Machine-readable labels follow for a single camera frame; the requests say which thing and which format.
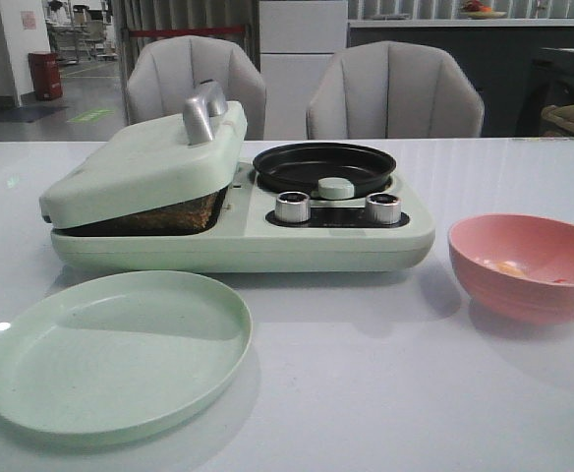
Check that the white bread slice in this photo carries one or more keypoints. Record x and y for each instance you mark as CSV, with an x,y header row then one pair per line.
x,y
185,218

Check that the green breakfast maker lid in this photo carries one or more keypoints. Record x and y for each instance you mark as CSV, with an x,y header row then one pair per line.
x,y
155,163

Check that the orange shrimp pieces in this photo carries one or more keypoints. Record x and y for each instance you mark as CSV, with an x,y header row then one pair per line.
x,y
518,270

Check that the pink plastic bowl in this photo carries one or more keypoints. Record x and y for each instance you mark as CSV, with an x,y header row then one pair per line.
x,y
544,245

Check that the green breakfast maker base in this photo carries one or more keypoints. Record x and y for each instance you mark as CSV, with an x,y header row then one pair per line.
x,y
247,237

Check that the left silver control knob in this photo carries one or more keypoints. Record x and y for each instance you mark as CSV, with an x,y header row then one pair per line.
x,y
292,207

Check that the silver control knob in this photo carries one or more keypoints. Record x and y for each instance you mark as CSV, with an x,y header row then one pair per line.
x,y
292,207
383,209

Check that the black round frying pan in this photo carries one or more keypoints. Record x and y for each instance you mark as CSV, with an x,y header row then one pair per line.
x,y
300,166

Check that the right silver control knob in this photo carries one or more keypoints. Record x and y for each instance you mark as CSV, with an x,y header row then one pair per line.
x,y
383,209

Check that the right grey upholstered chair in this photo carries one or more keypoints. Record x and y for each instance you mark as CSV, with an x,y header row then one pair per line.
x,y
394,90

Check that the grey upholstered chair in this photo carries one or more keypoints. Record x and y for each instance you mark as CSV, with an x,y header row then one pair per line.
x,y
394,90
168,70

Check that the white cabinet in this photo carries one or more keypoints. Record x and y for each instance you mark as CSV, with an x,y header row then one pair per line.
x,y
296,40

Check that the left grey upholstered chair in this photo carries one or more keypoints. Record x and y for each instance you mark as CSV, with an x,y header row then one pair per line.
x,y
168,70

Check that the light green round plate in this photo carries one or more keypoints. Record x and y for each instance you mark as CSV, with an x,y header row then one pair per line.
x,y
122,357

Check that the grey counter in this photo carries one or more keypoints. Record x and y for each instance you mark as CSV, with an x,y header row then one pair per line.
x,y
518,66

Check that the fruit plate on counter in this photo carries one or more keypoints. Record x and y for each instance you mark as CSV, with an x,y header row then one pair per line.
x,y
476,10

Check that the red bin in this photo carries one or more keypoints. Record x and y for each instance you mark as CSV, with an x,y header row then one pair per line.
x,y
45,75

